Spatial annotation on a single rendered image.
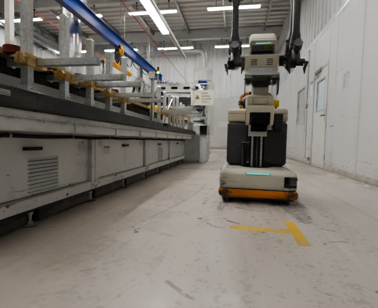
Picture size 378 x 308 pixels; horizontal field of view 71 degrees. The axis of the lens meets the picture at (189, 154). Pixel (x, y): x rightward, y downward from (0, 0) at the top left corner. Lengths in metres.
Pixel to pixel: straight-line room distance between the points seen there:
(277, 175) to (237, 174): 0.31
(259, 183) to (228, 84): 10.41
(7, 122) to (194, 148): 5.01
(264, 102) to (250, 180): 0.64
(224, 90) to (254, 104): 10.09
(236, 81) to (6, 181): 11.42
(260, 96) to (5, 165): 1.79
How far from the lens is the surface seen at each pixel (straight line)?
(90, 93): 1.76
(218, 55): 12.79
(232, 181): 2.20
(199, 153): 5.86
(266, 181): 2.21
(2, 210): 1.58
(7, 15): 2.83
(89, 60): 1.25
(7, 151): 1.61
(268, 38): 2.33
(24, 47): 1.39
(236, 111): 2.52
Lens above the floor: 0.51
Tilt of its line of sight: 3 degrees down
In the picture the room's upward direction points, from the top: 1 degrees clockwise
